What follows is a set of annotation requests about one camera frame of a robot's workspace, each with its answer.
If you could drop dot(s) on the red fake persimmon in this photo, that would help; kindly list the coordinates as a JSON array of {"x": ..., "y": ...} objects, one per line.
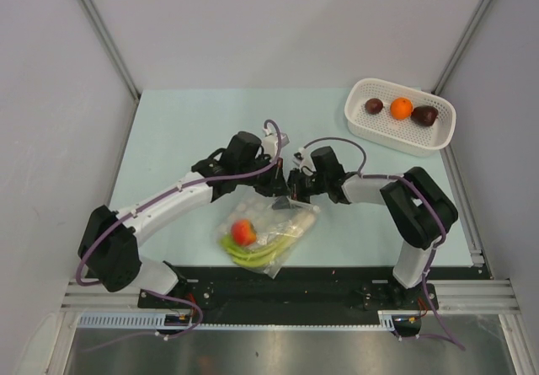
[{"x": 243, "y": 233}]

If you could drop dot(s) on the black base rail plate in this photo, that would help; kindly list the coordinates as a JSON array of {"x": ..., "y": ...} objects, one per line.
[{"x": 302, "y": 296}]

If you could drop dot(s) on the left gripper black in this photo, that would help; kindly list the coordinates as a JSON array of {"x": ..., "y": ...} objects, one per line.
[{"x": 275, "y": 184}]

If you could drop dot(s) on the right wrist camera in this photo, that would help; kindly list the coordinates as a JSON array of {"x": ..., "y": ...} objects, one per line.
[{"x": 302, "y": 159}]

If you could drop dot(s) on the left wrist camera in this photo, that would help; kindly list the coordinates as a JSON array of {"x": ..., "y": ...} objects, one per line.
[{"x": 273, "y": 143}]

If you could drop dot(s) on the white perforated plastic basket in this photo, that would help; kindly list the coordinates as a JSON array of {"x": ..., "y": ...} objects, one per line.
[{"x": 404, "y": 136}]

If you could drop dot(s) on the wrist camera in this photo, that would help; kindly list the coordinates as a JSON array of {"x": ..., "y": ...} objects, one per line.
[
  {"x": 302, "y": 159},
  {"x": 273, "y": 143}
]

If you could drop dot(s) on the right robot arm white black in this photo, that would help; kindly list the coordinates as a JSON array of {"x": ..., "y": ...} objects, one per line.
[{"x": 421, "y": 211}]

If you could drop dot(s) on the fake green onion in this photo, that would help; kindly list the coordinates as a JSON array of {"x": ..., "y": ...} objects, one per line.
[{"x": 275, "y": 239}]

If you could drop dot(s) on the dark purple fake fruit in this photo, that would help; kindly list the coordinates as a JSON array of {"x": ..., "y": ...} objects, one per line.
[
  {"x": 374, "y": 106},
  {"x": 424, "y": 115}
]

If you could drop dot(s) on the clear zip top bag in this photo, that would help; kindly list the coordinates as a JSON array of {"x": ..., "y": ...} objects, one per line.
[{"x": 253, "y": 206}]

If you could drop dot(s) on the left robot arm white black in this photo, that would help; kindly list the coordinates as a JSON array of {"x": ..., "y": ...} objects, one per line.
[{"x": 109, "y": 249}]

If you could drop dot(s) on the orange fake tangerine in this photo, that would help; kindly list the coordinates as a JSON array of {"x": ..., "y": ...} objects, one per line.
[{"x": 401, "y": 108}]

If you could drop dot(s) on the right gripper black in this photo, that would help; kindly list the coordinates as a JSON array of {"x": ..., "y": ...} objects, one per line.
[{"x": 294, "y": 181}]

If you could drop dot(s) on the white slotted cable duct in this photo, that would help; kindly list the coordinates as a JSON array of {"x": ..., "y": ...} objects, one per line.
[{"x": 122, "y": 320}]

